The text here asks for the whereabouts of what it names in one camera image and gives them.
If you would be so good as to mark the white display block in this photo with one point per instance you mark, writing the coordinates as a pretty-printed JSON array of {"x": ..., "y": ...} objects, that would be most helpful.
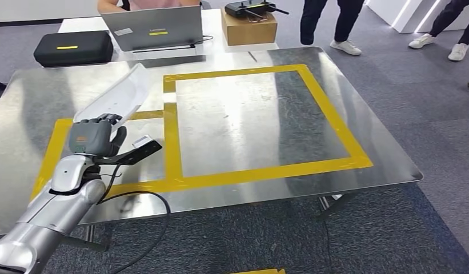
[{"x": 381, "y": 9}]

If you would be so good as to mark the small yellow tape rectangle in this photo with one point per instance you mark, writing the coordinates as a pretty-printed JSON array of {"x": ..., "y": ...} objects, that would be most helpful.
[{"x": 48, "y": 159}]

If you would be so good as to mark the black carrying case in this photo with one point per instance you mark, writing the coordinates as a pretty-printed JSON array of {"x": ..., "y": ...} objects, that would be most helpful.
[{"x": 73, "y": 53}]

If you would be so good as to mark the white plastic car part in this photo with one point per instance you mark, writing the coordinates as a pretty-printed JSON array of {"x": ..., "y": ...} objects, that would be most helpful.
[{"x": 120, "y": 94}]

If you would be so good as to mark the black remote controller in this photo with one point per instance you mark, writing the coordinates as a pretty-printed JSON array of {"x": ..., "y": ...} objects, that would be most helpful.
[{"x": 245, "y": 7}]

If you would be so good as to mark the cardboard box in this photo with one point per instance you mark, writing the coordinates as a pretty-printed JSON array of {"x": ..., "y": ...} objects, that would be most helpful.
[{"x": 249, "y": 34}]

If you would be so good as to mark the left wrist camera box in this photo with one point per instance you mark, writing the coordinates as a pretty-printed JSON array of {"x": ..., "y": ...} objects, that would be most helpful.
[{"x": 141, "y": 140}]

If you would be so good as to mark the white table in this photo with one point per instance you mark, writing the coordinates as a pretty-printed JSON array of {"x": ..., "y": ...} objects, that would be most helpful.
[{"x": 212, "y": 22}]

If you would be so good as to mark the steel workbench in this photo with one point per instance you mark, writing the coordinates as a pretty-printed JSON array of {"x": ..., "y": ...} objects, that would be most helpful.
[{"x": 238, "y": 125}]

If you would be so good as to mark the grey laptop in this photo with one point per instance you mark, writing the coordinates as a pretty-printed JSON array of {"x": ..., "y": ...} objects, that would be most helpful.
[{"x": 151, "y": 26}]

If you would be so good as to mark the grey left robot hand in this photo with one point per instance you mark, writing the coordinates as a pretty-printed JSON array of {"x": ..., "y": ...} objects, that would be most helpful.
[{"x": 92, "y": 138}]

